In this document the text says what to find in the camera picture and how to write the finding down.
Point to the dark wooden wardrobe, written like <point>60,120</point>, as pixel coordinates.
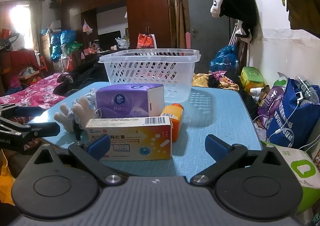
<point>145,3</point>

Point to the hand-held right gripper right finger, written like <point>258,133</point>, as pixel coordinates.
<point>215,146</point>

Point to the stacked blue plastic bags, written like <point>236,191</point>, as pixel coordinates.
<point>65,38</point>

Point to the white cotton glove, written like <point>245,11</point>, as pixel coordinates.
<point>63,118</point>
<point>83,109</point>

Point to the black television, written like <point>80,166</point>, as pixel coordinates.
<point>108,40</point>

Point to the purple plastic bag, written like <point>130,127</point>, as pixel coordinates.
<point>270,106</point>

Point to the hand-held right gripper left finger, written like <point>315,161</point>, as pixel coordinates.
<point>98,144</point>

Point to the pink plastic bag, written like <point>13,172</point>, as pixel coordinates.
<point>87,27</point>

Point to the yellow floral cloth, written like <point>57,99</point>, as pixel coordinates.
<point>200,80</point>

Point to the green plastic bag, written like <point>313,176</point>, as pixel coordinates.
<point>73,47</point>

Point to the yellow bag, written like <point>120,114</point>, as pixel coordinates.
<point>5,181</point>

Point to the orange pill bottle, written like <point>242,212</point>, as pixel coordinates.
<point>177,121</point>

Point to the dark clothing pile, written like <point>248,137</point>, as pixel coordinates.
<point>85,71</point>

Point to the purple tissue pack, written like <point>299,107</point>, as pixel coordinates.
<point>120,101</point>

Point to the blue plastic bag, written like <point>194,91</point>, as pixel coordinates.
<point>222,58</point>

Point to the red shopping bag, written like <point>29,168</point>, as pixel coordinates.
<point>146,41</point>

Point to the white plastic bag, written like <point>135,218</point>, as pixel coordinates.
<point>122,42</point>

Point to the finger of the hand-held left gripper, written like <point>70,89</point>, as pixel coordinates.
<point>42,129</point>
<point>27,111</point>

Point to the white plastic basket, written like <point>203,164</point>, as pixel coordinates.
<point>150,68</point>

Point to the green white carton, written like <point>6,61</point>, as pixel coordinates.
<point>305,171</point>

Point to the pink floral blanket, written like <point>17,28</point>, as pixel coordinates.
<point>37,91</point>

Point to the grey door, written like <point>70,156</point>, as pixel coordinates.
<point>207,23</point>

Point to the orange white medicine box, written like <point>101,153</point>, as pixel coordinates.
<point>140,138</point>

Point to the black hanging garment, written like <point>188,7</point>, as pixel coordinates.
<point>240,8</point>

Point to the yellow green carton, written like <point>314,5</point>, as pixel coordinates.
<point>252,75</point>

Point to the blue shopping bag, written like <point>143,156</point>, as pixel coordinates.
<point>282,121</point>

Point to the red cloth covered furniture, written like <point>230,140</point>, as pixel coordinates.
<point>17,60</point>

